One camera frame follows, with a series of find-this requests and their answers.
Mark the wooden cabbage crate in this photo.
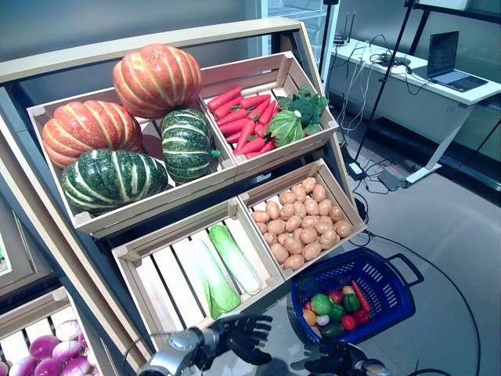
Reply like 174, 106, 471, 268
111, 197, 285, 346

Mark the wooden vegetable display shelf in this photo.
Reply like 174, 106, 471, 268
0, 17, 369, 376

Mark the wooden pumpkin crate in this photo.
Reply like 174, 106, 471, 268
27, 88, 239, 237

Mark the flat orange striped pumpkin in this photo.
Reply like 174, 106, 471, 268
41, 99, 144, 169

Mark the green pumpkin with stem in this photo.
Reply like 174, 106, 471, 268
160, 108, 222, 184

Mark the light green round cabbage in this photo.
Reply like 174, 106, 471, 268
267, 109, 305, 148

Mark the black slim stand pole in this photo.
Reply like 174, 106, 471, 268
320, 0, 340, 79

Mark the dark green leafy vegetable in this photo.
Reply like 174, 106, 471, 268
277, 85, 330, 136

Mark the wooden carrot crate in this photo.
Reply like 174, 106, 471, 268
199, 50, 340, 174

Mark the glass door fridge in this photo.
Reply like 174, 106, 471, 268
254, 0, 341, 79

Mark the wide dark green pumpkin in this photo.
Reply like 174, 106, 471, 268
60, 148, 169, 215

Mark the white hanging cable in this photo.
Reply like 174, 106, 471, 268
339, 41, 373, 132

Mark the long red chili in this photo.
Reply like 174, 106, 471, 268
351, 280, 371, 313

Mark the slim white napa cabbage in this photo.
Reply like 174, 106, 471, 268
207, 224, 262, 295

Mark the white office desk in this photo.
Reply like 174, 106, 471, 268
327, 37, 501, 185

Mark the light green bell pepper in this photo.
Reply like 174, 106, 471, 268
311, 293, 333, 317

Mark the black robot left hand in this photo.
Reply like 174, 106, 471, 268
213, 313, 274, 367

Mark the dark green cucumber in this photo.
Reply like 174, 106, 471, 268
319, 322, 345, 340

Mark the black metal rack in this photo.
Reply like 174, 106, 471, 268
406, 0, 501, 56

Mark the purple onion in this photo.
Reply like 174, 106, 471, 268
54, 320, 81, 341
8, 355, 39, 376
34, 356, 66, 376
62, 355, 93, 376
52, 339, 82, 361
29, 334, 60, 360

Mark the wooden potato crate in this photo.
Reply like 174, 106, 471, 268
236, 158, 369, 281

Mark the wooden onion crate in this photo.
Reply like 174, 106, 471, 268
0, 287, 103, 376

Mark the blue plastic shopping basket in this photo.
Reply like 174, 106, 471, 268
290, 246, 426, 346

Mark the large round orange pumpkin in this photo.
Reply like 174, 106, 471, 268
112, 42, 204, 120

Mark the black router with antennas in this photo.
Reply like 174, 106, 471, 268
333, 11, 357, 46

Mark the black tripod stand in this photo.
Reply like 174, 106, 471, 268
351, 0, 416, 168

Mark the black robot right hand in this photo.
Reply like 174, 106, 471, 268
291, 344, 368, 376

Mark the black floor cable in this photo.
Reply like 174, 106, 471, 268
363, 230, 482, 376

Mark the grey open laptop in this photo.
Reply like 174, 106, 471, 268
425, 31, 490, 93

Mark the leafy green napa cabbage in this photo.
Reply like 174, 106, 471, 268
186, 238, 242, 320

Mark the grey power strip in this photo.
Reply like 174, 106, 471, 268
377, 168, 408, 192

